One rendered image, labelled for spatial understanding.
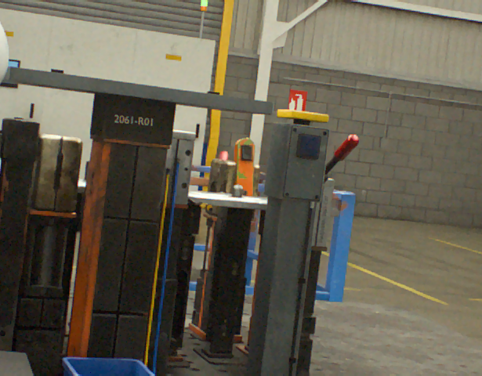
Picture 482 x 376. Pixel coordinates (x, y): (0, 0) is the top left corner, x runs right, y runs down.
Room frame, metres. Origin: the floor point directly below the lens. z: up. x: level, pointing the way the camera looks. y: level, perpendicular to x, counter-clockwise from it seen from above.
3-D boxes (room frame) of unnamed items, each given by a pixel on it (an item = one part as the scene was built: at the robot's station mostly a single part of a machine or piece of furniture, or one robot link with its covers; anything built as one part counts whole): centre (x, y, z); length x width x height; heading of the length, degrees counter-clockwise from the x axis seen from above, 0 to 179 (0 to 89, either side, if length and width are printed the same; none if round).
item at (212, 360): (1.83, 0.00, 0.84); 0.11 x 0.06 x 0.29; 21
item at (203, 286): (2.02, 0.02, 0.88); 0.15 x 0.11 x 0.36; 21
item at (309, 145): (1.47, -0.09, 1.11); 0.03 x 0.01 x 0.03; 111
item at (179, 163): (1.60, 0.13, 0.90); 0.13 x 0.10 x 0.41; 21
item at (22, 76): (1.41, 0.16, 1.16); 0.37 x 0.14 x 0.02; 111
